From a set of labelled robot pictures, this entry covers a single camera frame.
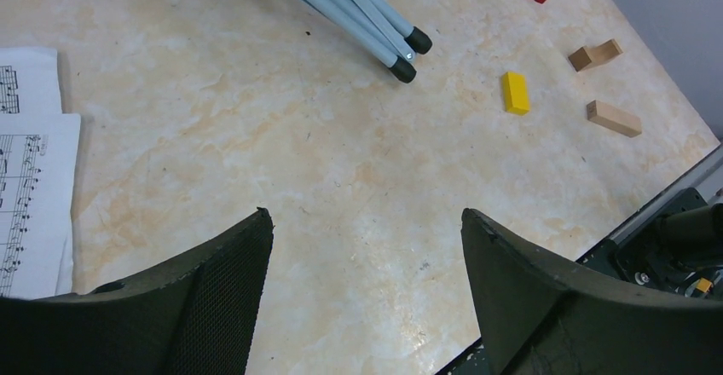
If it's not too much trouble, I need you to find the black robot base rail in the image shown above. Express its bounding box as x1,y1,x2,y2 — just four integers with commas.
435,187,723,375

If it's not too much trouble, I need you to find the wooden arch block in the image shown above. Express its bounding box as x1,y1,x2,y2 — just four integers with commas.
568,38,623,72

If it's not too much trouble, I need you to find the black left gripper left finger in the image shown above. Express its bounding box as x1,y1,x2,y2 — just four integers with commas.
1,208,274,374

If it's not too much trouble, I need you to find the yellow toy brick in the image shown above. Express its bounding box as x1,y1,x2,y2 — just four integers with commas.
501,72,529,116

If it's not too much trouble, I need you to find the light blue music stand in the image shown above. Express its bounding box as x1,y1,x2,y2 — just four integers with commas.
301,0,433,84

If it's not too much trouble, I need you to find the sheet music page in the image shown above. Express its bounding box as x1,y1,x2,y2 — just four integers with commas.
1,113,81,299
1,47,62,115

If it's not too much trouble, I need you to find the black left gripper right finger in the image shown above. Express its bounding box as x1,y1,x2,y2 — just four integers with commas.
461,209,722,374

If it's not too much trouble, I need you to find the wooden block front right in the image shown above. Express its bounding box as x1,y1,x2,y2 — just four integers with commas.
586,101,642,138

